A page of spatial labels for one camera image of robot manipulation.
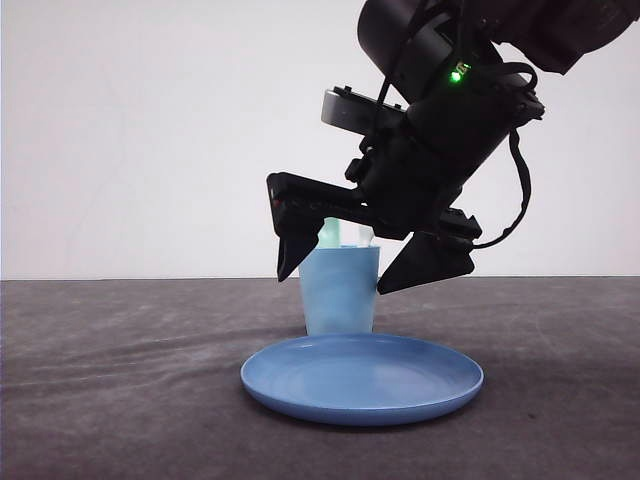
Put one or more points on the light blue plastic cup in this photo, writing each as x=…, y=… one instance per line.
x=338, y=289

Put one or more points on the mint green plastic spoon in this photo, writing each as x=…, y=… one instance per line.
x=329, y=236

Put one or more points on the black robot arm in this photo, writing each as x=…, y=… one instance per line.
x=467, y=71

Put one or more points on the white plastic fork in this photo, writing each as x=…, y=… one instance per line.
x=365, y=236

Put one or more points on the blue plastic plate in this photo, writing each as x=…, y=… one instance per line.
x=361, y=379

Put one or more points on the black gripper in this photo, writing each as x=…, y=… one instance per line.
x=403, y=187

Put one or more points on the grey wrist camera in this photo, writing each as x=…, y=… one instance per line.
x=348, y=110

